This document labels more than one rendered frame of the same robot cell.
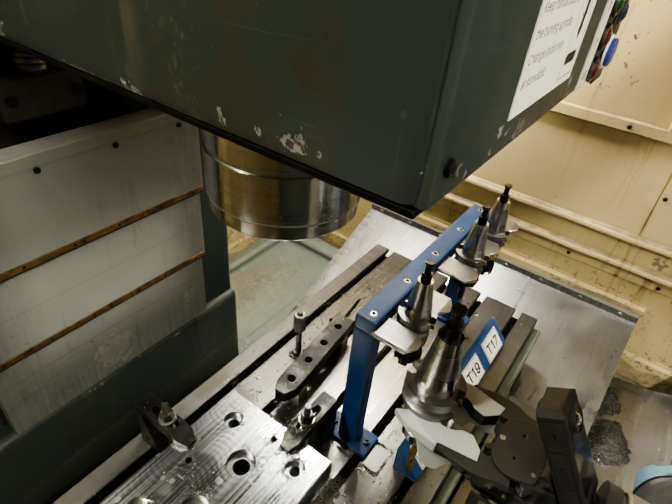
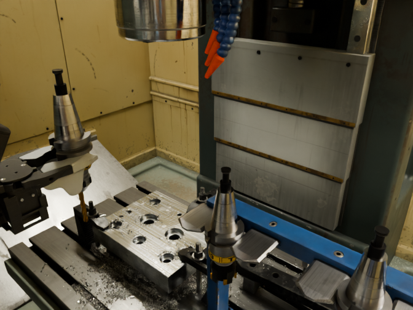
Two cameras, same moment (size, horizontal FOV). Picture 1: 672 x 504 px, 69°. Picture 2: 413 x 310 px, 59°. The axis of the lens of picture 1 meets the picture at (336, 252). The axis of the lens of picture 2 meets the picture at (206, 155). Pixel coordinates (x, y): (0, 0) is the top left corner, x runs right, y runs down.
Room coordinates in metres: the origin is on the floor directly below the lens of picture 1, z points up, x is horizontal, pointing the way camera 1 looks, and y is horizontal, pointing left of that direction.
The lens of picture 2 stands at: (0.62, -0.61, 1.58)
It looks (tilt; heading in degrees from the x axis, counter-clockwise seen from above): 26 degrees down; 98
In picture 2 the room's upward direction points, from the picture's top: straight up
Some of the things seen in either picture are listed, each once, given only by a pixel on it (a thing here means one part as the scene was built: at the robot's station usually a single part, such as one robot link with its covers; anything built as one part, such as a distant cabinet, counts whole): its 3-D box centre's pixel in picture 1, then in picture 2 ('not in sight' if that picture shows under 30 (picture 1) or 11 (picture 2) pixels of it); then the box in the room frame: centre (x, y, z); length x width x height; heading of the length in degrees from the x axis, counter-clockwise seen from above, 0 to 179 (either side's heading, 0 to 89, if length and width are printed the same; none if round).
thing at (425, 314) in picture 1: (421, 296); (225, 208); (0.58, -0.14, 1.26); 0.04 x 0.04 x 0.07
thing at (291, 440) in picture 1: (308, 429); (201, 270); (0.52, 0.02, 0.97); 0.13 x 0.03 x 0.15; 147
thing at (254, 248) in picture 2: (431, 301); (252, 246); (0.63, -0.17, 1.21); 0.07 x 0.05 x 0.01; 57
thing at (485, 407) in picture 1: (458, 405); (73, 177); (0.35, -0.15, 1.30); 0.09 x 0.03 x 0.06; 44
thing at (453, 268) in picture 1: (459, 271); (321, 282); (0.72, -0.23, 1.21); 0.07 x 0.05 x 0.01; 57
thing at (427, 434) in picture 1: (431, 447); (51, 165); (0.29, -0.12, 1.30); 0.09 x 0.03 x 0.06; 71
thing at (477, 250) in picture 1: (477, 237); (369, 275); (0.77, -0.26, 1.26); 0.04 x 0.04 x 0.07
